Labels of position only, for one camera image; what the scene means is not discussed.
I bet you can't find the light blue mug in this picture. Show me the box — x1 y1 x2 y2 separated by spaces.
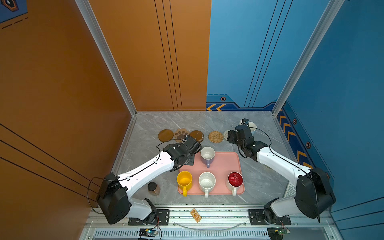
249 121 257 135

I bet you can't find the multicolour woven round coaster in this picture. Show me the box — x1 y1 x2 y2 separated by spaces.
223 130 229 141

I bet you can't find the cork paw print coaster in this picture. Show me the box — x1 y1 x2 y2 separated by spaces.
174 128 189 143

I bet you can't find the dark brown round coaster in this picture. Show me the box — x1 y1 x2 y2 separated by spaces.
190 130 204 143

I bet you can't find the purple mug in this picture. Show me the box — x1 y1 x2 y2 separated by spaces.
200 147 216 168

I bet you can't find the yellow mug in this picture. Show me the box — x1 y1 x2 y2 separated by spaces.
177 171 193 197

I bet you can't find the light round wooden coaster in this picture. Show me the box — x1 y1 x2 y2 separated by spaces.
158 129 174 142

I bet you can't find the woven rattan round coaster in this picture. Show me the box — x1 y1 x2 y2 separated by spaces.
208 131 224 144

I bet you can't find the white mug red inside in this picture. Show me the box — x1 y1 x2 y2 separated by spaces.
226 172 244 196

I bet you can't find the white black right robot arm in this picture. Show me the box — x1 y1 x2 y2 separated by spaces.
227 124 336 225

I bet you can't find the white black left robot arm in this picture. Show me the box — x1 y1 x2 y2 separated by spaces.
96 135 202 225

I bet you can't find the white speckled mug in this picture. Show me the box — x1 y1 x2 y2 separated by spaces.
199 172 216 199

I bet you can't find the pink rectangular tray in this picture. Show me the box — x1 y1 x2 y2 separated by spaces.
179 152 242 196

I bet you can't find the brown lidded small jar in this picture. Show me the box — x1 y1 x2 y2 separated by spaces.
147 182 161 196

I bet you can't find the small brown circuit board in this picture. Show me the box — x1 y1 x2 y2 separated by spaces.
190 209 202 223

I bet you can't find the white calculator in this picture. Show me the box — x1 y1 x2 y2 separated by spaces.
283 182 296 198

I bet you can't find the green controller board left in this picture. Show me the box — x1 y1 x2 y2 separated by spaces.
138 228 160 240

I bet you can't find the black controller board right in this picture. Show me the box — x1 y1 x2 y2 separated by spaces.
267 229 284 240

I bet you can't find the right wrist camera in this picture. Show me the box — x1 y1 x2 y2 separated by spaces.
240 119 250 126

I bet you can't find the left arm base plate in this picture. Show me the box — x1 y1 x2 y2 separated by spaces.
128 209 170 226

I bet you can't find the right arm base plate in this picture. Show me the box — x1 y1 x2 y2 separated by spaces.
248 209 292 226

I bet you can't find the aluminium corner post right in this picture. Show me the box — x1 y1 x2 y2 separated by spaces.
272 0 345 117

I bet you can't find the aluminium corner post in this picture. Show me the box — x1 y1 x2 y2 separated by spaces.
272 0 345 117
75 0 137 117

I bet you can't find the aluminium corner post left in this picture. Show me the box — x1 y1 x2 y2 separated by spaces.
75 0 137 117

